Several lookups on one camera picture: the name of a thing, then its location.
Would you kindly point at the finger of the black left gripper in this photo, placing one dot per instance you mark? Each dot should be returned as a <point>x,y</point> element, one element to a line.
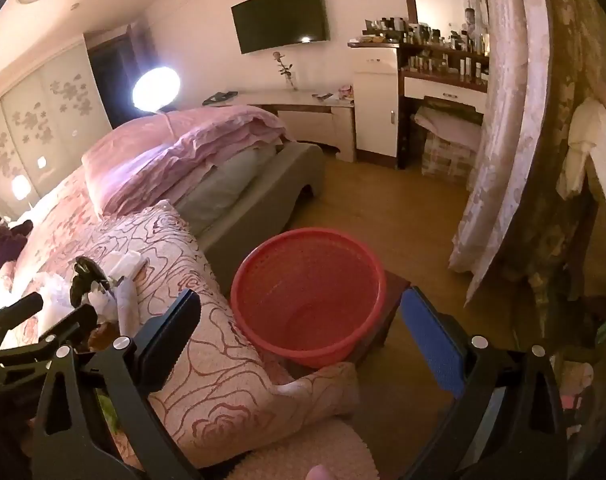
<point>27,366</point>
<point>17,313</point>

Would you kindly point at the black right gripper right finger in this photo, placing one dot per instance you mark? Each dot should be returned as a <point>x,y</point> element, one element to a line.
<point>506,419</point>

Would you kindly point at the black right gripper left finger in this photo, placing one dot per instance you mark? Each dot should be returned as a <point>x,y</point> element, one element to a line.
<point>71,437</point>

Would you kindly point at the black plastic bag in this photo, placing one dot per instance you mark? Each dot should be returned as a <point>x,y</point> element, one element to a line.
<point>87,274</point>

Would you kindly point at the pink paper wrapper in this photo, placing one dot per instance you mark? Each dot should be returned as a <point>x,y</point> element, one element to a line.
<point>127,307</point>

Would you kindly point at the red plastic mesh trash basket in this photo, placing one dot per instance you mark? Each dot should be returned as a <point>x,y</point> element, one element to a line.
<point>309,295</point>

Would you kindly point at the white tissue pack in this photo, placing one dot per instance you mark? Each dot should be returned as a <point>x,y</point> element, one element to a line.
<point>123,265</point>

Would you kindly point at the purple garment on bed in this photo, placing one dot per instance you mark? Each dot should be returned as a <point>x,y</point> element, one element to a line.
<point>13,240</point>

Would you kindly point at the rose pattern bedspread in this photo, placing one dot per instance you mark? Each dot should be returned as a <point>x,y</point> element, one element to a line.
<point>231,412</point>

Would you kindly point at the dark red low stool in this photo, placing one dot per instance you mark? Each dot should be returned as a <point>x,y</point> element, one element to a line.
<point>376,337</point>

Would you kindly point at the folded pink quilt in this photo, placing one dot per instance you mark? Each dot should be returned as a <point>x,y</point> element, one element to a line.
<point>163,157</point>

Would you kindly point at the white sliding door wardrobe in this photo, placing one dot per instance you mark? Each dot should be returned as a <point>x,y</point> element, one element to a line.
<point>48,120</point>

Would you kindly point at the pink lace curtain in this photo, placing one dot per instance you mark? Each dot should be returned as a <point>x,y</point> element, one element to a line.
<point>521,53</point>

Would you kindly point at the plaid covered dresser stool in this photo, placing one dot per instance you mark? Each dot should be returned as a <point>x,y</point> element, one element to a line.
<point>452,139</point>

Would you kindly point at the white low tv cabinet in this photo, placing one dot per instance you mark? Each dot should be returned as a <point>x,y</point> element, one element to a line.
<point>329,122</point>

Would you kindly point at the rose in glass vase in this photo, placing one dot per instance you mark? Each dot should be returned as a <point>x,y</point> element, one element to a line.
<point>285,70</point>

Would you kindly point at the dresser with cosmetics shelf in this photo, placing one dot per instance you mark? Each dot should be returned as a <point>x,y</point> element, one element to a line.
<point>430,69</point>

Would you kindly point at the white tall cabinet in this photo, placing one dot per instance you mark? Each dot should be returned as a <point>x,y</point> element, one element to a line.
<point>376,99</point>

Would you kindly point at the grey bed frame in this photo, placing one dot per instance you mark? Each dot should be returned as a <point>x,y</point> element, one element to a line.
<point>235,210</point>

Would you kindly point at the round ring lamp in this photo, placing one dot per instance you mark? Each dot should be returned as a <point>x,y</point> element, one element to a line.
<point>156,89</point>

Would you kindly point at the wall mounted black television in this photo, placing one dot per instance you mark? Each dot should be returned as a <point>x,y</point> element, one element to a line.
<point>267,24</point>

